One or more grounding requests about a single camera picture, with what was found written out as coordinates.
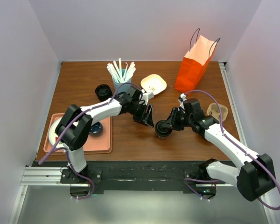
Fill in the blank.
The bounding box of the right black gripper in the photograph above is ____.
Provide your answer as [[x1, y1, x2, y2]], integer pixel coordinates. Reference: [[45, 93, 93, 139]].
[[161, 107, 193, 131]]

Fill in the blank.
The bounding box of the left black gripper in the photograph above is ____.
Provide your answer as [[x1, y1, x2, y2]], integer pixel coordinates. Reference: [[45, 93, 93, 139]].
[[129, 102, 154, 127]]

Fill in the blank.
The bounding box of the black coffee cup lid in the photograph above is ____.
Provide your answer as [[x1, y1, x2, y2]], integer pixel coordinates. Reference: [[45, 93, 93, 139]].
[[155, 120, 172, 135]]

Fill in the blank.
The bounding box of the brown takeout coffee cup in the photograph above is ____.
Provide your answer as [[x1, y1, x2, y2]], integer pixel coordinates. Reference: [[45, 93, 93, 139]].
[[156, 133, 170, 140]]

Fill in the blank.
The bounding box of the orange paper gift bag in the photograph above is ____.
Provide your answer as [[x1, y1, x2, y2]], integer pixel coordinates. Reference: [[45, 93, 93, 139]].
[[174, 28, 220, 93]]

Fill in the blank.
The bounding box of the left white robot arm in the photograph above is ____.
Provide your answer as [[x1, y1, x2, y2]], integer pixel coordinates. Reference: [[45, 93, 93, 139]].
[[55, 97, 154, 183]]

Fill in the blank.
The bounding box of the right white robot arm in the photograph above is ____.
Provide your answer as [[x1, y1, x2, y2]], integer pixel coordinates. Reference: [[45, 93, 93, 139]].
[[155, 107, 276, 201]]

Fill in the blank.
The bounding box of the cream square bowl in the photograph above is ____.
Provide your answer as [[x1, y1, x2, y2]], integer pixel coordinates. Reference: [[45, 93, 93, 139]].
[[140, 74, 167, 96]]

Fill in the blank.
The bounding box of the blue straw holder cup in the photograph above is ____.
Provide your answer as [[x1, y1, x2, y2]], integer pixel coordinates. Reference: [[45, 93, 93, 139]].
[[112, 69, 131, 92]]

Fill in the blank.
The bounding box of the cardboard cup carrier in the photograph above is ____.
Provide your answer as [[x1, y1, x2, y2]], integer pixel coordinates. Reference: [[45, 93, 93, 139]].
[[205, 103, 229, 122]]

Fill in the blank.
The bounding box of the white wrapped straws bundle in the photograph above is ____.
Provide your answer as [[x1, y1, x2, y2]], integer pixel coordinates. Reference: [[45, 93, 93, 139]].
[[106, 58, 136, 83]]

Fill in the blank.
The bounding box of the pink plastic tray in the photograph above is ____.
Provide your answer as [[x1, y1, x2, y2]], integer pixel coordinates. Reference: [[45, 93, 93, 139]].
[[43, 113, 112, 154]]

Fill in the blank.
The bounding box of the dark blue mug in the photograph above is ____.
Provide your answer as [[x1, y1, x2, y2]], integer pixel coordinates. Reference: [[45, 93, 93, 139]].
[[89, 122, 103, 136]]

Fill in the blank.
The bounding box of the stack of black lids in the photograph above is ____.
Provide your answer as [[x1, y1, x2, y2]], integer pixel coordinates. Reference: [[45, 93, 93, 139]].
[[95, 84, 113, 102]]

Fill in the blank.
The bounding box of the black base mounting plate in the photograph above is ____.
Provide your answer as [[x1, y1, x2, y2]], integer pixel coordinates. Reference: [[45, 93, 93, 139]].
[[32, 161, 216, 197]]

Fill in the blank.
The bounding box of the white fruit pattern plate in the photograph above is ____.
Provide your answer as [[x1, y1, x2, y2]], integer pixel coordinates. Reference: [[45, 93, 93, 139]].
[[48, 117, 62, 146]]

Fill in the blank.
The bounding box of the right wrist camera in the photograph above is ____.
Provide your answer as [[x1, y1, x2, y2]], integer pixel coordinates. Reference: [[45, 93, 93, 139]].
[[178, 94, 204, 118]]

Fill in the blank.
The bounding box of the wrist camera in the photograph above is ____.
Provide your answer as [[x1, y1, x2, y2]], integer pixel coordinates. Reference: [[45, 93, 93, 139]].
[[178, 94, 204, 118], [126, 85, 154, 105]]

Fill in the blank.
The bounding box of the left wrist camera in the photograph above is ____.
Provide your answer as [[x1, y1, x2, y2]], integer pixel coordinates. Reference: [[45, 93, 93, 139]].
[[126, 85, 154, 105]]

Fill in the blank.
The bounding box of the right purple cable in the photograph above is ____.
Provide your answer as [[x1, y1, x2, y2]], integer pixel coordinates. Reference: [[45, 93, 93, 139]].
[[183, 90, 280, 211]]

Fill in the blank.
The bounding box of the aluminium frame rail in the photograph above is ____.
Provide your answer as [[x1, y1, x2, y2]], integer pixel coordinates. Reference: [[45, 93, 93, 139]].
[[20, 166, 70, 187]]

